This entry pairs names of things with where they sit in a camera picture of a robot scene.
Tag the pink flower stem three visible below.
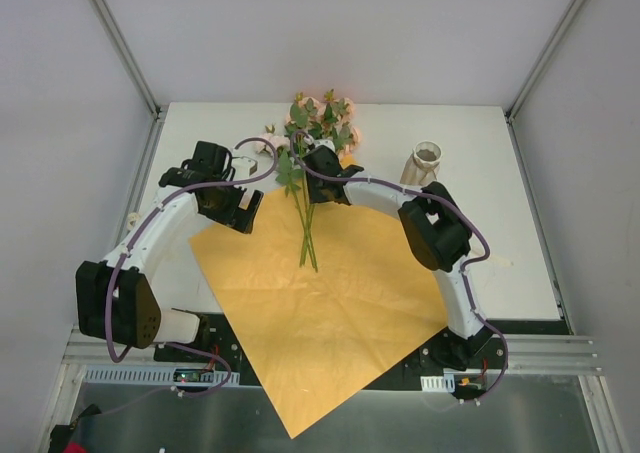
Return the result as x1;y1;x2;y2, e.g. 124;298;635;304
261;124;318;272

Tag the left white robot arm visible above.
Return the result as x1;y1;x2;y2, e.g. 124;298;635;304
75;141;263;362

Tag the aluminium frame post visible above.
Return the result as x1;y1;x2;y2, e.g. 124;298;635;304
505;0;590;125
74;0;166;120

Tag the right aluminium frame post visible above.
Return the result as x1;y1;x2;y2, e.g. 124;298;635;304
505;0;590;125

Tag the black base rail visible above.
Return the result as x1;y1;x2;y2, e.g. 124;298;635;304
149;312;511;391

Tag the pink flower stem one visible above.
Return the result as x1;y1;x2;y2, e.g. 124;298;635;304
296;89;361;272

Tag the left controller board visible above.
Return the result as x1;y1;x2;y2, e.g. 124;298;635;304
171;368;240;391

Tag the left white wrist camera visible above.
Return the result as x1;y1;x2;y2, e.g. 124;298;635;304
231;156;258;180

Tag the pink flower stem two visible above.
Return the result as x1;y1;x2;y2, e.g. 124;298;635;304
281;93;318;272

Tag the white ribbed ceramic vase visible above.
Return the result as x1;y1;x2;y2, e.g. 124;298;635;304
400;141;442;187

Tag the purple cable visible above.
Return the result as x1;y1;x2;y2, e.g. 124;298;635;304
290;130;511;407
107;137;281;364

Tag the left aluminium frame post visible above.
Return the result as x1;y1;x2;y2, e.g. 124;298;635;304
74;0;166;120

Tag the controller board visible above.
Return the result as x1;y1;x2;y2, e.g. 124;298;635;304
420;373;487;394
171;368;240;391

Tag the red object bottom left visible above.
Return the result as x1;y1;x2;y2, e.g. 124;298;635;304
62;442;88;453

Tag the cream printed ribbon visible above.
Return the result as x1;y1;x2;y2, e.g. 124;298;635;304
127;211;515;268

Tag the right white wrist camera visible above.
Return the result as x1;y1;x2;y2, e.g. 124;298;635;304
305;138;336;153

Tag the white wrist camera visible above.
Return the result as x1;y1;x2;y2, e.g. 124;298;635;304
231;156;258;180
305;138;336;153

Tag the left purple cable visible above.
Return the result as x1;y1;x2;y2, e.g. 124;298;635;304
107;137;281;364

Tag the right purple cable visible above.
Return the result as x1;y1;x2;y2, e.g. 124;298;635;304
290;130;511;407

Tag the right controller board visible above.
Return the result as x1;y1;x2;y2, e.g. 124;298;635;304
420;373;487;394

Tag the pink flower stem four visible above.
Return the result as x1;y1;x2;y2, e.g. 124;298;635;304
319;89;355;147

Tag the orange wrapping paper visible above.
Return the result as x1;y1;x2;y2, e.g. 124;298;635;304
189;190;447;437

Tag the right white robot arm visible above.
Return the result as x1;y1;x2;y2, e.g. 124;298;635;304
294;146;494;371

